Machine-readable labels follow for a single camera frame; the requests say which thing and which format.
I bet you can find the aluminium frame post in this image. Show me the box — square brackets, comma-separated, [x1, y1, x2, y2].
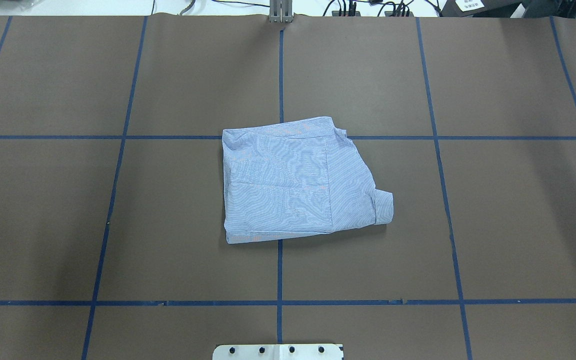
[269, 0, 294, 23]

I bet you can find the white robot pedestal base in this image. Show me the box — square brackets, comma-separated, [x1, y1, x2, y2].
[212, 343, 345, 360]

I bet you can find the light blue striped shirt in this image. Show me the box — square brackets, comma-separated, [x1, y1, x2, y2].
[221, 116, 394, 244]

